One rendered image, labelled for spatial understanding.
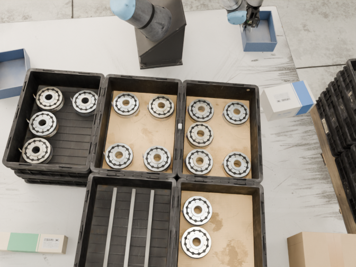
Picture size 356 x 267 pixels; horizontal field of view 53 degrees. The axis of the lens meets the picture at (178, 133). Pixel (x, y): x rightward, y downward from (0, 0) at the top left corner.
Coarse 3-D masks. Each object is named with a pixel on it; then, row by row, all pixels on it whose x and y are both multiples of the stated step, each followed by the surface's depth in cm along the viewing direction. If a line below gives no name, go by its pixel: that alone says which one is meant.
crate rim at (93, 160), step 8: (104, 80) 136; (152, 80) 137; (160, 80) 137; (168, 80) 137; (176, 80) 137; (104, 88) 134; (104, 96) 133; (104, 104) 132; (176, 120) 130; (96, 128) 127; (176, 128) 129; (96, 136) 126; (176, 136) 128; (96, 144) 126; (176, 144) 126; (96, 152) 124; (176, 152) 125; (176, 160) 124; (96, 168) 121; (104, 168) 121; (176, 168) 122; (168, 176) 121
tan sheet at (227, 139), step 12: (192, 96) 146; (216, 108) 145; (216, 120) 142; (216, 132) 140; (228, 132) 140; (240, 132) 141; (216, 144) 138; (228, 144) 138; (240, 144) 138; (216, 156) 136; (216, 168) 134
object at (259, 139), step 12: (204, 84) 138; (216, 84) 137; (228, 84) 138; (240, 84) 138; (252, 84) 138; (180, 120) 130; (180, 132) 128; (180, 144) 126; (180, 156) 126; (180, 168) 123; (216, 180) 122; (228, 180) 122; (240, 180) 122; (252, 180) 122
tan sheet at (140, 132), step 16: (144, 96) 145; (176, 96) 146; (112, 112) 141; (144, 112) 142; (112, 128) 138; (128, 128) 139; (144, 128) 139; (160, 128) 140; (112, 144) 136; (128, 144) 136; (144, 144) 136; (160, 144) 137
